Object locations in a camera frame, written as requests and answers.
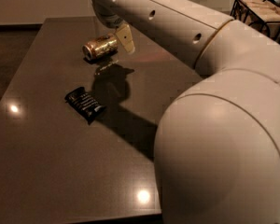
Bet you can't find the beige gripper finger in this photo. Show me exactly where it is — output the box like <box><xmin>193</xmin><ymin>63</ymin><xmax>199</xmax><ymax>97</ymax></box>
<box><xmin>115</xmin><ymin>23</ymin><xmax>135</xmax><ymax>54</ymax></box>

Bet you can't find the orange soda can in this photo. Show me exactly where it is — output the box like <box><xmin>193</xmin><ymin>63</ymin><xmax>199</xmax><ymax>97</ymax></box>
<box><xmin>82</xmin><ymin>34</ymin><xmax>118</xmax><ymax>62</ymax></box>

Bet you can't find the black snack bag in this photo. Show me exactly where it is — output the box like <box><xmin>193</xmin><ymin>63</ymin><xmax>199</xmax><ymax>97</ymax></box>
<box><xmin>64</xmin><ymin>87</ymin><xmax>106</xmax><ymax>124</ymax></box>

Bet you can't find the black wire basket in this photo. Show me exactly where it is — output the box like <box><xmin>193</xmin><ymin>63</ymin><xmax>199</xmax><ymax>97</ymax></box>
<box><xmin>231</xmin><ymin>0</ymin><xmax>280</xmax><ymax>44</ymax></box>

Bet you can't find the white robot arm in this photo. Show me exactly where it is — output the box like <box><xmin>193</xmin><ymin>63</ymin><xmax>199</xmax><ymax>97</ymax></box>
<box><xmin>92</xmin><ymin>0</ymin><xmax>280</xmax><ymax>224</ymax></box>

